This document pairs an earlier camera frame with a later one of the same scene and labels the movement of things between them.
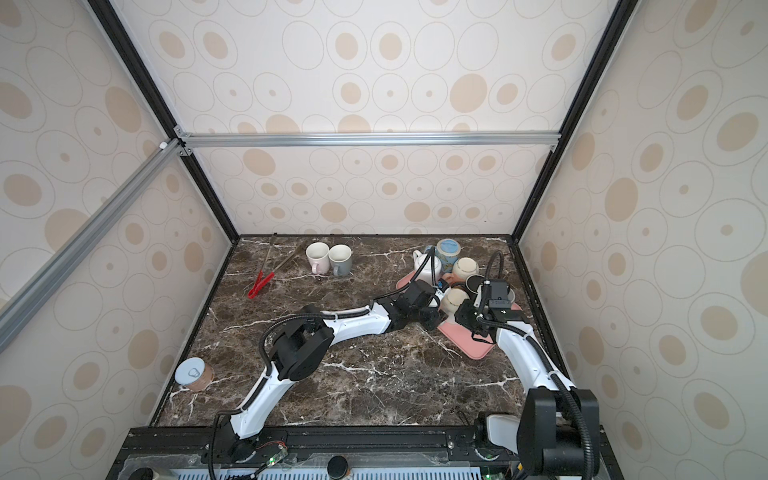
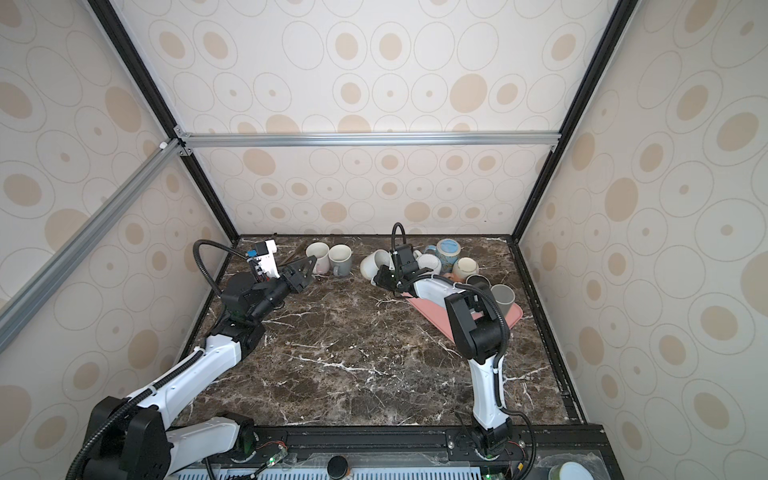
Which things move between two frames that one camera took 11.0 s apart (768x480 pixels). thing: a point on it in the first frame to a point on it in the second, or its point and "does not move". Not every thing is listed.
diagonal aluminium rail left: x=85 y=236 does not move
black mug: x=473 y=282 does not move
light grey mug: x=341 y=258 does not move
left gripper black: x=436 y=319 to x=294 y=280
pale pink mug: x=318 y=254 does not move
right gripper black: x=464 y=316 to x=381 y=280
